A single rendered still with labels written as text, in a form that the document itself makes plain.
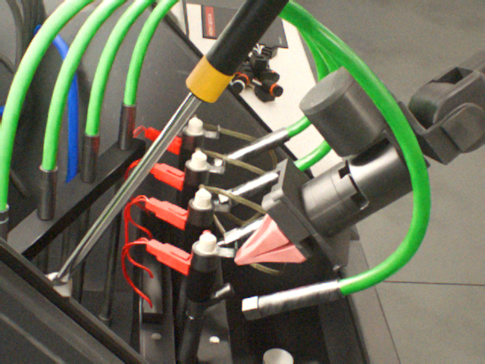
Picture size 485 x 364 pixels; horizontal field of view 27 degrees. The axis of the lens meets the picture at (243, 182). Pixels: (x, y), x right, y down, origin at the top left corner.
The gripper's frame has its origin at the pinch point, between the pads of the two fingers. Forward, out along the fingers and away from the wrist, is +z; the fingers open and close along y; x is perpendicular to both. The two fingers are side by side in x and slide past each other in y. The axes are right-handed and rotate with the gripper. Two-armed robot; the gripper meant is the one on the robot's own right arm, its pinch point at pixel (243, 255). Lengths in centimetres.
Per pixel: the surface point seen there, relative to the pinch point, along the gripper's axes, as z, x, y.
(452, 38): 43, -379, -131
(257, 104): 15, -64, -7
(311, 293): -8.3, 10.4, -1.6
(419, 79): 54, -321, -117
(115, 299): 33.8, -25.9, -7.7
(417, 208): -20.7, 11.2, 0.8
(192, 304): 7.1, 1.7, -1.0
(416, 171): -22.6, 11.1, 3.6
